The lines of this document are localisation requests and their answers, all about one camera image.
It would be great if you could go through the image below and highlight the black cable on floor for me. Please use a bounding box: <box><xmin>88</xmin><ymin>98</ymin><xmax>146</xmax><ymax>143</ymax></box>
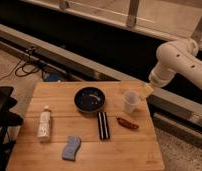
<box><xmin>0</xmin><ymin>56</ymin><xmax>45</xmax><ymax>85</ymax></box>

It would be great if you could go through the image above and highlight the blue sponge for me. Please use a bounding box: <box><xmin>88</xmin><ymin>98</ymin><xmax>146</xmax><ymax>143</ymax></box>
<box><xmin>62</xmin><ymin>136</ymin><xmax>81</xmax><ymax>161</ymax></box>

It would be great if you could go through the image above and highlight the white tube bottle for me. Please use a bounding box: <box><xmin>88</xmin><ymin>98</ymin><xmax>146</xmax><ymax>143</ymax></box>
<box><xmin>37</xmin><ymin>105</ymin><xmax>51</xmax><ymax>142</ymax></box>

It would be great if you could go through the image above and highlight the dark blue ceramic bowl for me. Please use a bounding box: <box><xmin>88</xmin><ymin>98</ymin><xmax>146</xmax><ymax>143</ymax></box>
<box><xmin>74</xmin><ymin>87</ymin><xmax>105</xmax><ymax>113</ymax></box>

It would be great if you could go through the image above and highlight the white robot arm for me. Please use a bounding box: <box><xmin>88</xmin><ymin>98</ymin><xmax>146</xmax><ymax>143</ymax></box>
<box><xmin>139</xmin><ymin>38</ymin><xmax>202</xmax><ymax>100</ymax></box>

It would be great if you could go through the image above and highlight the blue object on floor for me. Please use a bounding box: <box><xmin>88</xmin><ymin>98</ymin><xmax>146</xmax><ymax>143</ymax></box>
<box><xmin>44</xmin><ymin>74</ymin><xmax>59</xmax><ymax>82</ymax></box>

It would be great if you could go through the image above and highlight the black chair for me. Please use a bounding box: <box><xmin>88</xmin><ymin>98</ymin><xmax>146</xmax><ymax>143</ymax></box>
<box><xmin>0</xmin><ymin>86</ymin><xmax>23</xmax><ymax>171</ymax></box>

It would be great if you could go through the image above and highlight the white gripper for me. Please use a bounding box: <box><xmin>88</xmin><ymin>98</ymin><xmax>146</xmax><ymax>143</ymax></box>
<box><xmin>139</xmin><ymin>70</ymin><xmax>164</xmax><ymax>100</ymax></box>

